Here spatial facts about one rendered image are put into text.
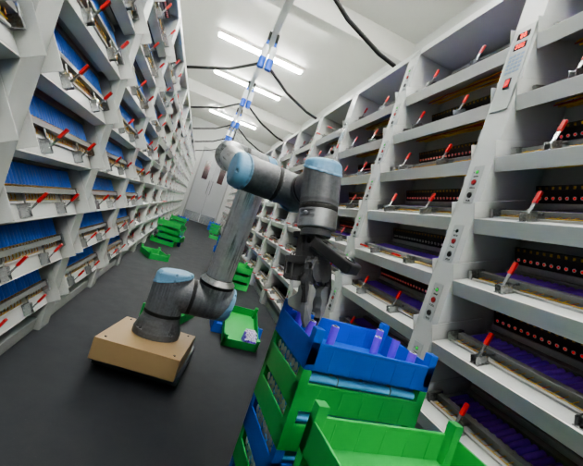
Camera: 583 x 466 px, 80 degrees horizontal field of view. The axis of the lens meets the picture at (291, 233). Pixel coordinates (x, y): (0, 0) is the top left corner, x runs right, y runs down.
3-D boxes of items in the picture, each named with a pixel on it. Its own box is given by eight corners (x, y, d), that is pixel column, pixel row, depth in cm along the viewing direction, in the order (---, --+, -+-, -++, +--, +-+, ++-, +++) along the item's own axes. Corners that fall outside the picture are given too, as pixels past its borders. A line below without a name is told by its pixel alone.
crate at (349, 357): (303, 369, 65) (316, 328, 65) (274, 328, 84) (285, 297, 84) (427, 392, 75) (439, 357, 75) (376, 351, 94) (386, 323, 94)
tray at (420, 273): (432, 287, 116) (432, 258, 115) (354, 256, 175) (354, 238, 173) (482, 281, 121) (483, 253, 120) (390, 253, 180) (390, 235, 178)
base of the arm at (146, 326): (126, 334, 134) (134, 309, 134) (138, 321, 153) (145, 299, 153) (175, 346, 137) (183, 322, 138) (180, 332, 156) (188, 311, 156)
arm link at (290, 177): (273, 173, 96) (291, 160, 85) (309, 188, 101) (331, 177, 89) (265, 204, 95) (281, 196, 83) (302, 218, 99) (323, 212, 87)
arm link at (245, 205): (185, 305, 157) (242, 146, 149) (223, 313, 163) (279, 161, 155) (186, 321, 143) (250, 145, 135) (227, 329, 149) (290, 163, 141)
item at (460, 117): (490, 117, 115) (491, 73, 114) (392, 144, 174) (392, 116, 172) (539, 118, 120) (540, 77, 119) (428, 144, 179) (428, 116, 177)
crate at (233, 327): (255, 352, 195) (260, 342, 192) (220, 345, 189) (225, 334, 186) (254, 317, 221) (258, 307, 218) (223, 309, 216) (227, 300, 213)
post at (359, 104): (278, 333, 242) (360, 89, 240) (275, 328, 251) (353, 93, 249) (303, 339, 248) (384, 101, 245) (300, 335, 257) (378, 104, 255)
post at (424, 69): (307, 386, 175) (422, 47, 173) (302, 376, 184) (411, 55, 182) (342, 393, 180) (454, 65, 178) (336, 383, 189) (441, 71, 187)
